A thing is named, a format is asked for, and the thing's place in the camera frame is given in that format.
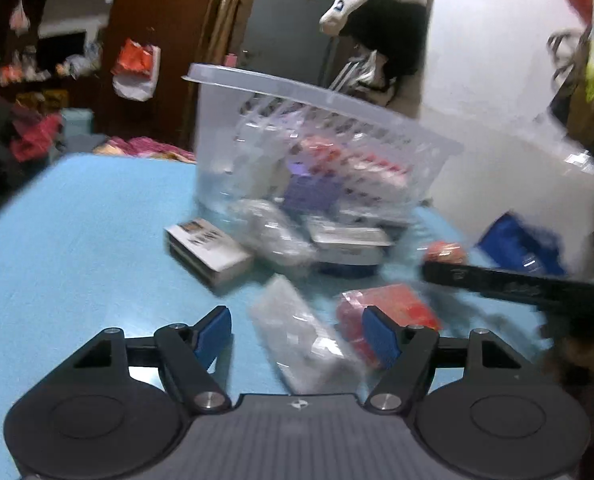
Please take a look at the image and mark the dark red box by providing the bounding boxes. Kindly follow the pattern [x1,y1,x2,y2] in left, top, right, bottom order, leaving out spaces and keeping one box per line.
[336,284,441,370]

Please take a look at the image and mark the white tissue pack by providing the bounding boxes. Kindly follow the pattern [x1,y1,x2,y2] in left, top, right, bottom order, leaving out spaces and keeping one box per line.
[248,274,364,394]

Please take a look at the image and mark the blue white pack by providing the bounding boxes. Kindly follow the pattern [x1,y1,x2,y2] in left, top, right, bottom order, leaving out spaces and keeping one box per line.
[304,217,393,278]

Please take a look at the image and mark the white plastic laundry basket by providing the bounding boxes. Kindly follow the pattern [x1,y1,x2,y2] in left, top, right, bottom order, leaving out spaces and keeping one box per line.
[185,64,463,226]

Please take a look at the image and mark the blue woven bag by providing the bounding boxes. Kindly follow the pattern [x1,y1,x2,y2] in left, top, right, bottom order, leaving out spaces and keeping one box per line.
[477,211,567,276]

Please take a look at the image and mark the black white KENT box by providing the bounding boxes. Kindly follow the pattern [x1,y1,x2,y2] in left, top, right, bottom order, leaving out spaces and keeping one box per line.
[164,218,254,287]

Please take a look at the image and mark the red candy bag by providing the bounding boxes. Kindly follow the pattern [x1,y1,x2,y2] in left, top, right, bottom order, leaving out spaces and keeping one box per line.
[424,240,468,264]

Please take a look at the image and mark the pink floral bedding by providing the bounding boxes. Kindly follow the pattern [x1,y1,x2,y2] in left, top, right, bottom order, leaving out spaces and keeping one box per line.
[93,136,196,164]

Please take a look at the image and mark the orange white hanging bag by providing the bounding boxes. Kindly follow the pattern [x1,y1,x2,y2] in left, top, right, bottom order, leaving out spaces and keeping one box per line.
[111,39,161,102]

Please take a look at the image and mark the grey door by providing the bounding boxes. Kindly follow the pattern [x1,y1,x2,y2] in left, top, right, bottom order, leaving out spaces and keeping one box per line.
[238,0,338,87]

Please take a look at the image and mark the white and black hanging jacket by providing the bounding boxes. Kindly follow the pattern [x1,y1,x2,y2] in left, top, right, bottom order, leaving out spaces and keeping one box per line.
[318,0,432,106]

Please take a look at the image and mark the dark red wooden wardrobe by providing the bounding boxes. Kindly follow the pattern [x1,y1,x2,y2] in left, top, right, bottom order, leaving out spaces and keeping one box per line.
[94,0,209,144]

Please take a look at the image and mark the coiled grey cables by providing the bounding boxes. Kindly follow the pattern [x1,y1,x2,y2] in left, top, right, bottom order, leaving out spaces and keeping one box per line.
[546,29,594,91]

